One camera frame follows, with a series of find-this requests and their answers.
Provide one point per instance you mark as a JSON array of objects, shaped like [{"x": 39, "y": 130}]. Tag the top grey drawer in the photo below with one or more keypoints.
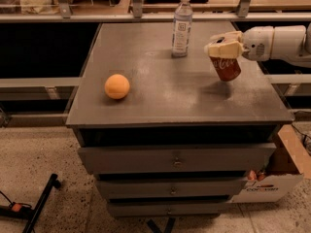
[{"x": 174, "y": 158}]

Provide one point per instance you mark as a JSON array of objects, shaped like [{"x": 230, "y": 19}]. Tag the orange ball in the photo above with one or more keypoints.
[{"x": 117, "y": 86}]

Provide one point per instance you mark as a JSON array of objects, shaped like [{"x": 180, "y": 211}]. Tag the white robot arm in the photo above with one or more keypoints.
[{"x": 291, "y": 44}]

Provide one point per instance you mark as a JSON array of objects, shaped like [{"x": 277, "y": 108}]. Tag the grey drawer cabinet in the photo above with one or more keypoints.
[{"x": 171, "y": 101}]

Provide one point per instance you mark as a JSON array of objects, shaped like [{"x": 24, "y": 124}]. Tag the red coke can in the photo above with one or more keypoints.
[{"x": 227, "y": 69}]

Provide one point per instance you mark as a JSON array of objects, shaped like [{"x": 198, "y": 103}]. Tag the grey drawer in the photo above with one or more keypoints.
[
  {"x": 131, "y": 189},
  {"x": 174, "y": 158},
  {"x": 166, "y": 208}
]

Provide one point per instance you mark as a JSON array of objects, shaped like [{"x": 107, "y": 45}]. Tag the middle grey drawer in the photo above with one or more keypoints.
[{"x": 131, "y": 189}]

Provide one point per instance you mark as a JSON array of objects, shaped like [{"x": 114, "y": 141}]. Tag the bottom grey drawer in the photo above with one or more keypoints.
[{"x": 166, "y": 208}]

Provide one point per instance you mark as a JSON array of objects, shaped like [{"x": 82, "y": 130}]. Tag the grey metal shelf rail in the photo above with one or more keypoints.
[{"x": 15, "y": 18}]

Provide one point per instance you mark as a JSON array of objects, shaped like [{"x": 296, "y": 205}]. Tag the white cardboard box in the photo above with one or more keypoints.
[{"x": 289, "y": 165}]

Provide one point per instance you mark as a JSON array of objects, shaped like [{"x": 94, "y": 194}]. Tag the black metal stand leg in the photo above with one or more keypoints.
[{"x": 53, "y": 182}]

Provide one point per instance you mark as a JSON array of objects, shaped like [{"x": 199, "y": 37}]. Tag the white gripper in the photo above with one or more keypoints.
[{"x": 257, "y": 44}]

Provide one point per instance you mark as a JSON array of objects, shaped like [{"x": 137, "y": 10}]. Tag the clear plastic water bottle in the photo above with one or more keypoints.
[{"x": 181, "y": 29}]

